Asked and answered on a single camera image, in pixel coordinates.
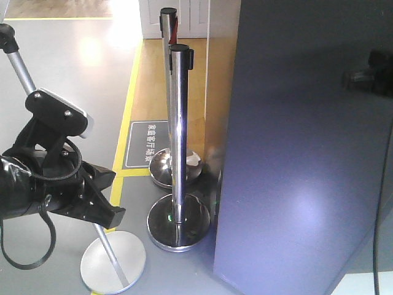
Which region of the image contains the grey floor sign sticker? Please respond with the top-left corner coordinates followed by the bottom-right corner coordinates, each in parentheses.
top-left (123, 120), bottom-right (169, 169)

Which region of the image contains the black looped cable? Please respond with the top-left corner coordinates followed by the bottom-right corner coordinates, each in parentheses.
top-left (0, 138), bottom-right (84, 270)

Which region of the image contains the chrome stanchion post far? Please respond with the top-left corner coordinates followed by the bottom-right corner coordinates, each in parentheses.
top-left (149, 7), bottom-right (203, 189)

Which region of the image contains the silver sign stand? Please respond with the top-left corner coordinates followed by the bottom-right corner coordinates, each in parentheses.
top-left (1, 18), bottom-right (138, 294)

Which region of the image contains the chrome stanchion post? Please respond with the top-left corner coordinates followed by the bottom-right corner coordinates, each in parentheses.
top-left (147, 44), bottom-right (210, 253)
top-left (149, 7), bottom-right (203, 189)

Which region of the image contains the dark grey fridge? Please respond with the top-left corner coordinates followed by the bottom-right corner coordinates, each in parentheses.
top-left (214, 1), bottom-right (392, 294)

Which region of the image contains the chrome stanchion post near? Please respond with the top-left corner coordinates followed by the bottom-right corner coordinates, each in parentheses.
top-left (147, 44), bottom-right (210, 253)

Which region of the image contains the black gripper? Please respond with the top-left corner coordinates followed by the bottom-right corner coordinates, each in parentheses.
top-left (26, 162), bottom-right (126, 229)

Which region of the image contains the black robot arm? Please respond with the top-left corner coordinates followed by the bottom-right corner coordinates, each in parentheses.
top-left (1, 157), bottom-right (126, 229)

